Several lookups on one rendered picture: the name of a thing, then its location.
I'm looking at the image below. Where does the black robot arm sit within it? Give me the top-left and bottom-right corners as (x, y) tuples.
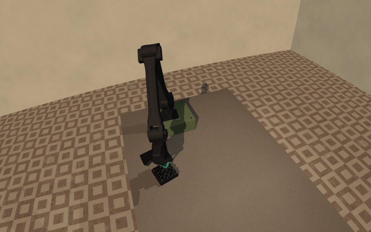
(138, 43), (179, 166)

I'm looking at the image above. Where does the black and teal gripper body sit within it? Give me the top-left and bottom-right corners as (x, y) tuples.
(161, 148), (173, 166)

